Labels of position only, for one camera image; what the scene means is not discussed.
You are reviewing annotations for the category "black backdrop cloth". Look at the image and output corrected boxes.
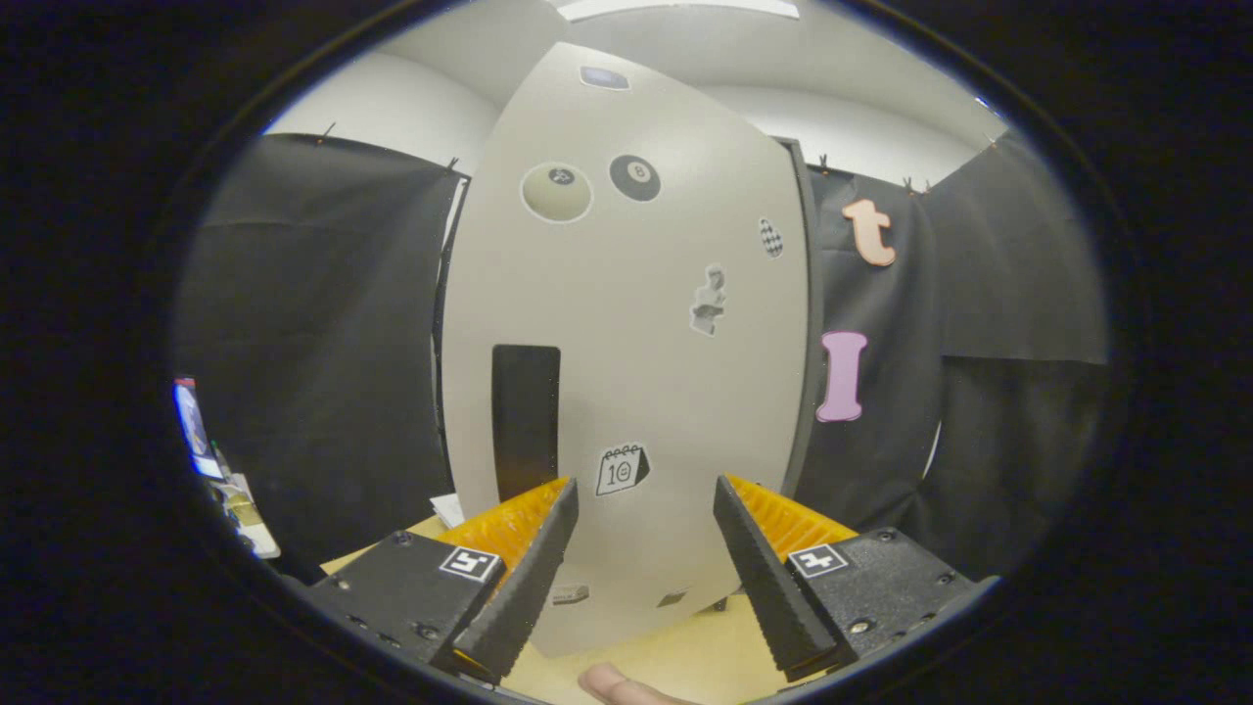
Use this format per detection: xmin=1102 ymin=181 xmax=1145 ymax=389
xmin=174 ymin=127 xmax=1112 ymax=579

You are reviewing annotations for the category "large ceiling light panel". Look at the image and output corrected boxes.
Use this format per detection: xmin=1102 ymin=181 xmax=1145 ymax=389
xmin=556 ymin=0 xmax=800 ymax=23

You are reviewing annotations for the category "blue white object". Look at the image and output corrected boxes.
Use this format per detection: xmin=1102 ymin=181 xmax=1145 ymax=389
xmin=174 ymin=377 xmax=224 ymax=481

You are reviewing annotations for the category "pale grey shoe cabinet door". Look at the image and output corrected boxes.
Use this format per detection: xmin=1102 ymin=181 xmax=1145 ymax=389
xmin=441 ymin=41 xmax=813 ymax=659

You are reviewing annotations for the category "black door handle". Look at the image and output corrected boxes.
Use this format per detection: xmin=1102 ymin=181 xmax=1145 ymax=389
xmin=491 ymin=345 xmax=562 ymax=502

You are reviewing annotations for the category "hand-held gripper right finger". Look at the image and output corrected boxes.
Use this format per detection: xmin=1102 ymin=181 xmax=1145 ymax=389
xmin=713 ymin=475 xmax=1001 ymax=683

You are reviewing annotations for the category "grey shoe cabinet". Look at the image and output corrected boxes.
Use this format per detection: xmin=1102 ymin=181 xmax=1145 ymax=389
xmin=431 ymin=137 xmax=828 ymax=616

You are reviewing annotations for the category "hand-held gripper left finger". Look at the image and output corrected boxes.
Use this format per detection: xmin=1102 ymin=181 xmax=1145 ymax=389
xmin=308 ymin=477 xmax=580 ymax=686

